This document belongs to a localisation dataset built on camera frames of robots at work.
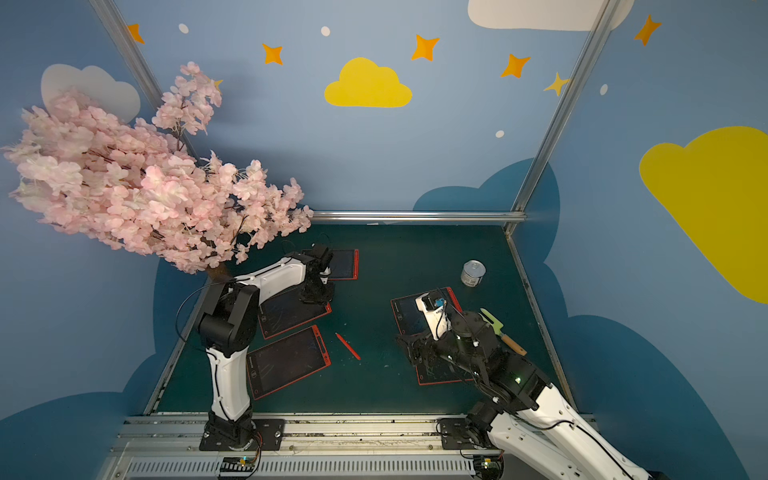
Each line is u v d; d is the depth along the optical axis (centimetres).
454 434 75
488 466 73
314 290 86
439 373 86
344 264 109
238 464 73
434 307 57
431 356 59
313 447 73
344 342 91
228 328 53
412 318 96
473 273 102
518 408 46
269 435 74
